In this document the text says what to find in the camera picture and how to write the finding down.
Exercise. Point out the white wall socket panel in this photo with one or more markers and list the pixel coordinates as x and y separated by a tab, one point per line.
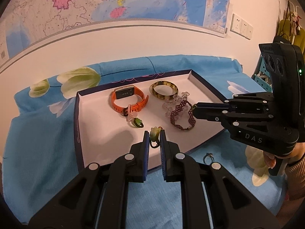
241	27

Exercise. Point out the hanging bags and clothes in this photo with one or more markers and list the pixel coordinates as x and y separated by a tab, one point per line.
289	29

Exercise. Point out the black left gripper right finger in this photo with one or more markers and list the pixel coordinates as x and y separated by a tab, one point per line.
182	168

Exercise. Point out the right forearm brown sleeve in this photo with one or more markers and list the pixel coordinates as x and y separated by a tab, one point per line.
295	179

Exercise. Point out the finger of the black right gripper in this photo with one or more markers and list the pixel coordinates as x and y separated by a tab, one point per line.
216	116
211	107

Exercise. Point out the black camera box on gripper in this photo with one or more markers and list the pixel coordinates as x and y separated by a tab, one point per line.
285	63

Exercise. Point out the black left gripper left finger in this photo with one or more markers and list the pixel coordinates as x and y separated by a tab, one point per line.
131	167

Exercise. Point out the tortoiseshell bangle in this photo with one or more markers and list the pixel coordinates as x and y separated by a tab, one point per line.
164	90

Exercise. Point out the colourful wall map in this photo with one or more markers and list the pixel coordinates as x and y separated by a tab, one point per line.
25	22

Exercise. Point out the dark blue shallow box tray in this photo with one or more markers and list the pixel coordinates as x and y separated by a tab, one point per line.
101	134

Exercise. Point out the person's right hand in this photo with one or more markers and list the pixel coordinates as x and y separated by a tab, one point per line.
295	156

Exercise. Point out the teal perforated basket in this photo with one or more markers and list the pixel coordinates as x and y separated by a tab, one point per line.
262	76

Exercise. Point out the blue floral bed sheet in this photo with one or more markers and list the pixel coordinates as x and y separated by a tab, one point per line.
39	157

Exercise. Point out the orange smart watch band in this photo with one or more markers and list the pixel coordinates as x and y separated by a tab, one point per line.
128	99

